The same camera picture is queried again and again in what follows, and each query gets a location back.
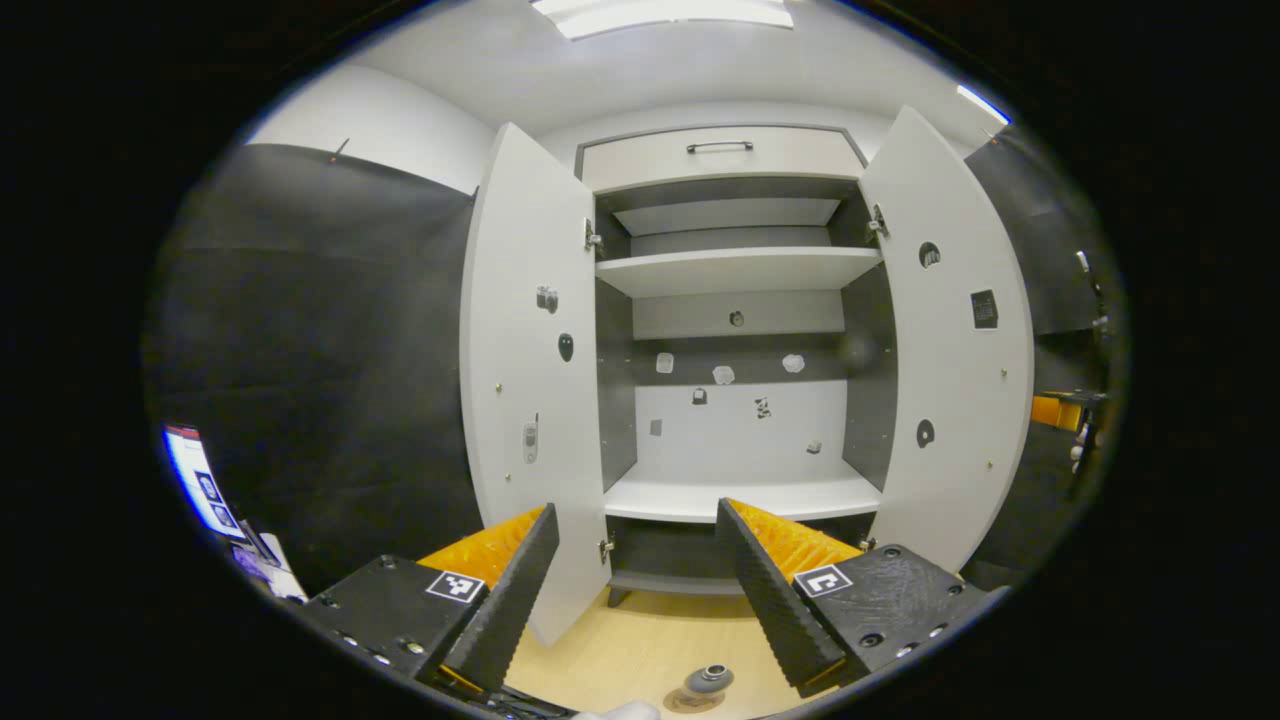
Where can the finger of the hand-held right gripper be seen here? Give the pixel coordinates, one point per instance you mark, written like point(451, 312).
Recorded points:
point(1055, 412)

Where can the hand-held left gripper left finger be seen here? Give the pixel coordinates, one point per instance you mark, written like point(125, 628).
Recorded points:
point(505, 610)

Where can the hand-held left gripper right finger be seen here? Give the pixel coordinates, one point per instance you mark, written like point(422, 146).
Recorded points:
point(775, 610)

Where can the silver bottle with colourful label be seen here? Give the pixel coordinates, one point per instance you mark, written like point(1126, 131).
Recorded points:
point(710, 678)

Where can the white cabinet door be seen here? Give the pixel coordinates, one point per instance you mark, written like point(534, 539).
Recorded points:
point(520, 350)
point(950, 380)

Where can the white cabinet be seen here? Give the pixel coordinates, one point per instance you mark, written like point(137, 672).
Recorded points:
point(740, 495)

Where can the round brown coaster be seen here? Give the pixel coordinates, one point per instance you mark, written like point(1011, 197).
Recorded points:
point(685, 703)

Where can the white cabinet drawer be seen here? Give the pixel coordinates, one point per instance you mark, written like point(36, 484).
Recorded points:
point(640, 165)

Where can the black backdrop cloth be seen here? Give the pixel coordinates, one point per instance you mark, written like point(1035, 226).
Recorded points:
point(320, 350)

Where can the computer screen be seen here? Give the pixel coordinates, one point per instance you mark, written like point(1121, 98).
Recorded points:
point(200, 485)

